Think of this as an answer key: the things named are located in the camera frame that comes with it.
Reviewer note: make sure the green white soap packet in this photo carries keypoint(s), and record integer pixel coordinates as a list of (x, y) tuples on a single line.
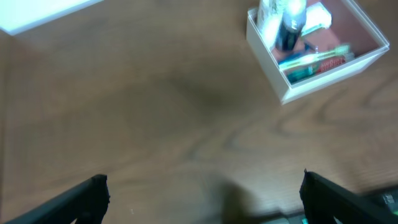
[(318, 17)]

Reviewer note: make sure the blue disposable razor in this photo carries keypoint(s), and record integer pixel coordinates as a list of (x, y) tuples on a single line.
[(308, 49)]

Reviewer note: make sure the clear bottle with dark cap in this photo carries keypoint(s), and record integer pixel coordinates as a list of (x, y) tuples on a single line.
[(293, 20)]

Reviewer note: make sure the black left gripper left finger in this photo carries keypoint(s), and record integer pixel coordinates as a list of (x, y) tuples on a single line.
[(86, 202)]

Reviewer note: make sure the green toothbrush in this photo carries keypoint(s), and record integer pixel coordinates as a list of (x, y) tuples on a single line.
[(316, 57)]

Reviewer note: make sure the Colgate toothpaste tube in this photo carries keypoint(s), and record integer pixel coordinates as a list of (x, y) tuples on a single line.
[(317, 68)]

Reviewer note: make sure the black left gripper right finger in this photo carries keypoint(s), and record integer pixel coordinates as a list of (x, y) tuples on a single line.
[(335, 202)]

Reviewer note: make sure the white Pantene tube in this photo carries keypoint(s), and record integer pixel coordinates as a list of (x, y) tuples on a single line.
[(269, 16)]

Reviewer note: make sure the white box with pink interior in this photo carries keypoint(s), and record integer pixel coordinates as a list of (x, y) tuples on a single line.
[(350, 25)]

